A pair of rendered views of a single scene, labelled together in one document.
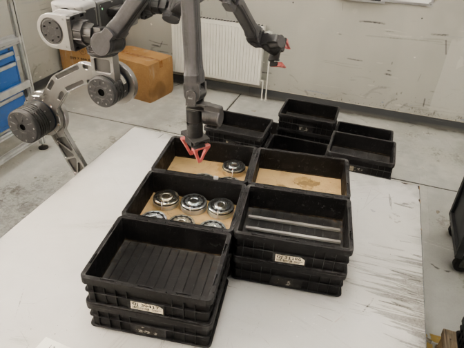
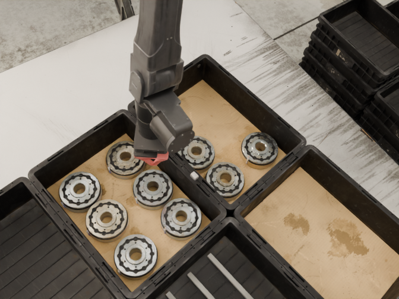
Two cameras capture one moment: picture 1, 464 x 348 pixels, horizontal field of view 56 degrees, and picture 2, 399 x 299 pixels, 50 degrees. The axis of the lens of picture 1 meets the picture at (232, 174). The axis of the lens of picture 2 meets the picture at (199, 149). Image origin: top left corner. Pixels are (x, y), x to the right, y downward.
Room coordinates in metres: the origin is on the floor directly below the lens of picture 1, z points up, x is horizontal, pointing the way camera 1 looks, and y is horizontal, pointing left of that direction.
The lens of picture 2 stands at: (1.03, -0.16, 1.87)
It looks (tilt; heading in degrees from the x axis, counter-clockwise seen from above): 61 degrees down; 29
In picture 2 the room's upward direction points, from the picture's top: 9 degrees clockwise
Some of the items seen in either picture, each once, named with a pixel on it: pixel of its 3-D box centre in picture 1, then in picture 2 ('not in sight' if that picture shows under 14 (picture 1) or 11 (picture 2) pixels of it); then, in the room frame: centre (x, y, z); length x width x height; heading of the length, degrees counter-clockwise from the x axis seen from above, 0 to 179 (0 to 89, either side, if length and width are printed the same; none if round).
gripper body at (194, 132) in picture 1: (195, 130); (152, 122); (1.36, 0.14, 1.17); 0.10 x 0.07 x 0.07; 35
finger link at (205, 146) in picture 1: (197, 149); (152, 148); (1.35, 0.13, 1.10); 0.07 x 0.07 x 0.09; 35
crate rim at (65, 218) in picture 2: (187, 200); (127, 194); (1.29, 0.16, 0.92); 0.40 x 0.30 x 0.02; 81
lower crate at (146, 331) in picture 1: (163, 291); not in sight; (0.99, 0.21, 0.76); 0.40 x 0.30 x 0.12; 81
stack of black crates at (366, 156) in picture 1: (355, 176); not in sight; (2.36, -0.80, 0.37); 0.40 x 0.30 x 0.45; 73
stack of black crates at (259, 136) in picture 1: (237, 152); (353, 65); (2.60, -0.03, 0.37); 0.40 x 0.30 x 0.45; 73
